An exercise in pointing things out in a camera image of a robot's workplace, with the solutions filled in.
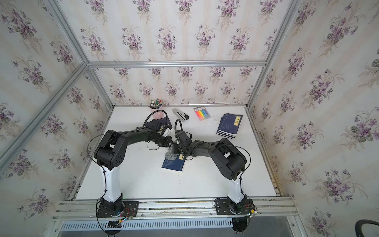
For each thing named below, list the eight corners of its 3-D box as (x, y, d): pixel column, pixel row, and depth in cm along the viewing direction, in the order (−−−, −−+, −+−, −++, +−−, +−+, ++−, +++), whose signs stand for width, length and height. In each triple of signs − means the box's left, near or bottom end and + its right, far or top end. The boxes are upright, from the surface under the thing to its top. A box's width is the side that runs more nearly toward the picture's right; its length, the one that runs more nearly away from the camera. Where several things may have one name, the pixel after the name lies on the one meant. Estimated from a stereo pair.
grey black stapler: (183, 122, 112) (183, 120, 110) (172, 111, 119) (172, 109, 117) (189, 118, 114) (189, 116, 112) (178, 108, 122) (178, 105, 120)
